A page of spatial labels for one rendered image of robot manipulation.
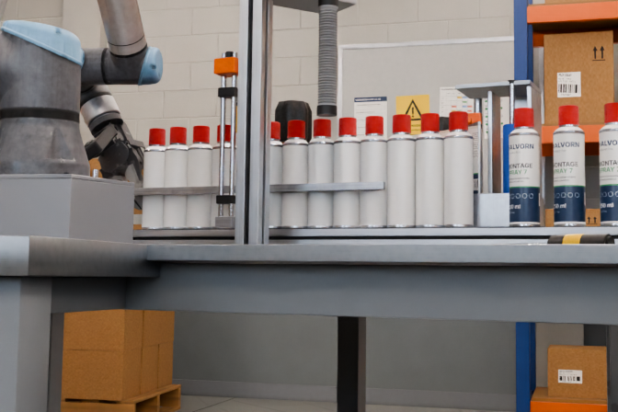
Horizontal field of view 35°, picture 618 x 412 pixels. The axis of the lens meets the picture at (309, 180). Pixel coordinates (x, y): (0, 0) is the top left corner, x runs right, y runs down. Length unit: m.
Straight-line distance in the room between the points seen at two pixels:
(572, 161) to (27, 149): 0.87
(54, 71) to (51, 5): 5.90
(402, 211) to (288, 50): 4.86
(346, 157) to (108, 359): 3.57
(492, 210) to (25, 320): 0.96
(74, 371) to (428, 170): 3.77
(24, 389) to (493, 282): 0.50
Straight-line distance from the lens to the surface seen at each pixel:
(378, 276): 1.12
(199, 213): 1.90
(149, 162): 1.97
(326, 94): 1.71
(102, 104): 2.07
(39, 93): 1.47
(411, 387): 6.21
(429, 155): 1.73
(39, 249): 1.00
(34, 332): 1.04
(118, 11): 1.90
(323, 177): 1.80
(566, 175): 1.67
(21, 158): 1.45
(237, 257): 1.15
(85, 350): 5.27
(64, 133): 1.47
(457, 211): 1.71
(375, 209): 1.75
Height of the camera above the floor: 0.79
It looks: 6 degrees up
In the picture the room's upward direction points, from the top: 1 degrees clockwise
